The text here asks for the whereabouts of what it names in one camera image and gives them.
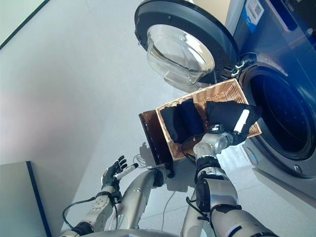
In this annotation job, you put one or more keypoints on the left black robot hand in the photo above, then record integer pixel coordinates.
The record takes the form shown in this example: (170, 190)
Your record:
(112, 179)

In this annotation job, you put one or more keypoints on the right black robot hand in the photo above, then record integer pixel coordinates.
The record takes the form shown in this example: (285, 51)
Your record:
(242, 123)

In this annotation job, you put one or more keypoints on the black cloth garment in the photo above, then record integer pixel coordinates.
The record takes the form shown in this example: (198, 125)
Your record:
(171, 123)
(227, 111)

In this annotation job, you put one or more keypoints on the rectangular wicker laundry basket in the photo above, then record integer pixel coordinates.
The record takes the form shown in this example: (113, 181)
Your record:
(219, 95)

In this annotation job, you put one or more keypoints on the blue cloth garment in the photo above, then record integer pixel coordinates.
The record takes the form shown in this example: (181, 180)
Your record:
(192, 118)

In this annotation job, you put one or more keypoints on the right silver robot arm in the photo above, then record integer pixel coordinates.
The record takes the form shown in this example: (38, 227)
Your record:
(217, 187)

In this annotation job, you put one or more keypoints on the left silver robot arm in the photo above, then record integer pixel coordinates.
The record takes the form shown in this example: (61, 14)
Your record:
(98, 209)

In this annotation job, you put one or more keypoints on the dark grey washing machine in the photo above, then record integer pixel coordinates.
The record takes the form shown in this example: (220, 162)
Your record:
(284, 61)

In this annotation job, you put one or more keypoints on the clear plastic bag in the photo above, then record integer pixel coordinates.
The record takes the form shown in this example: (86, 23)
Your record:
(135, 197)

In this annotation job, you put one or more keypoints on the silver robot torso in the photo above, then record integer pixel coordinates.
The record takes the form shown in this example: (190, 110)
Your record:
(123, 233)

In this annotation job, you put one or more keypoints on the glossy brown stool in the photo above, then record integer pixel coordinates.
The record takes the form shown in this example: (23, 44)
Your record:
(150, 128)

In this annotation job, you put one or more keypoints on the right silver robot leg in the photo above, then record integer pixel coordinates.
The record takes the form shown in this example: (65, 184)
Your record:
(191, 222)

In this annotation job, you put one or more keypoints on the grey panel with dark edge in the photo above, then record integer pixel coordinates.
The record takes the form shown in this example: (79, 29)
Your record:
(19, 197)

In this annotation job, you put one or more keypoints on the round glass washer door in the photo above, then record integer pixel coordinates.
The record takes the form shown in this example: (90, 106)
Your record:
(192, 27)

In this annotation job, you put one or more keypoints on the blue white energy label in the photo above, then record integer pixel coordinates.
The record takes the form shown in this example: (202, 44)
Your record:
(253, 14)

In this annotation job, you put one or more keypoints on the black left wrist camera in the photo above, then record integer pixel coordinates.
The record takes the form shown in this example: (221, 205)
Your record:
(117, 198)

